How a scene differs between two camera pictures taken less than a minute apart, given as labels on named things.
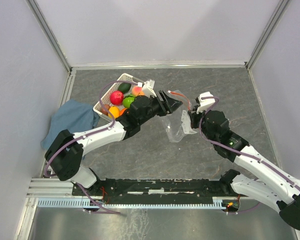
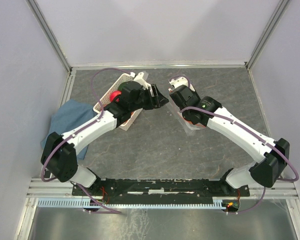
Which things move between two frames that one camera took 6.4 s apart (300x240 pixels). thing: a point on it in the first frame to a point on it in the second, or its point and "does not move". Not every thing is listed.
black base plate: x=154 y=191 does not move
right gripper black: x=193 y=116 to x=194 y=93
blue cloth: x=74 y=116 does not move
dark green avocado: x=124 y=87 does not move
